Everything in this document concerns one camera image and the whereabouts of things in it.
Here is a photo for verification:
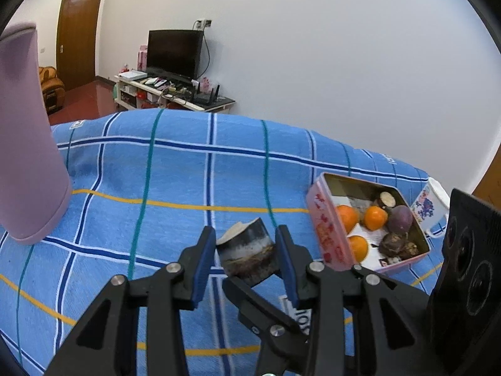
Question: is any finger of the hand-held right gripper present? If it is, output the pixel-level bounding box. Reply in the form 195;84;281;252
222;276;311;376
350;263;431;322

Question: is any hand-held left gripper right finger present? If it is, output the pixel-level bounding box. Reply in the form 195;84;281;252
274;225;443;376

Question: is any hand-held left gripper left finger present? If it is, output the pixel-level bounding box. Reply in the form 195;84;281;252
46;226;217;376

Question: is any mandarin orange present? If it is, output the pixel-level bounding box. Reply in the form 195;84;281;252
363;206;389;231
348;235;369;262
336;205;360;232

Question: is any brown water chestnut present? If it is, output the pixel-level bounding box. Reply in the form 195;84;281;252
378;232;408;257
399;242;420;260

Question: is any pink tin box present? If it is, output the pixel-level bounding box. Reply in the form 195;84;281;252
305;172;431;274

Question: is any purple radish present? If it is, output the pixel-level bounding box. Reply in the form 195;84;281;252
387;205;414;235

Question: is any white paper leaflet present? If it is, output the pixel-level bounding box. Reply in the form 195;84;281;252
354;223;386;271

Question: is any white mug with blue print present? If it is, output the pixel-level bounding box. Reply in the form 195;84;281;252
410;177;451;239

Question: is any brown wooden panel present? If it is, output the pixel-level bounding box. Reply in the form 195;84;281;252
472;153;501;208

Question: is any blue checked blanket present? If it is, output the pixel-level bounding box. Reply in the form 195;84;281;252
0;109;451;376

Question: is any black router with antennas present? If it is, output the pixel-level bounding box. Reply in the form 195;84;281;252
191;84;222;106

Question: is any white television stand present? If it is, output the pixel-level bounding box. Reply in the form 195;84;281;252
114;74;236;113

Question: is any lilac kettle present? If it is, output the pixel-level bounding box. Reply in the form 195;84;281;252
0;23;74;245

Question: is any black television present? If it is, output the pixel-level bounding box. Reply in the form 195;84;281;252
146;29;204;81

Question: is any orange leather armchair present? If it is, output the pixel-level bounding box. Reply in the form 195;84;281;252
38;66;66;116

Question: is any brown wooden door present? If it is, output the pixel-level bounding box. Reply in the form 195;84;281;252
57;0;103;91

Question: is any black power cable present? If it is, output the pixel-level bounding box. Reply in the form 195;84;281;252
201;27;212;79

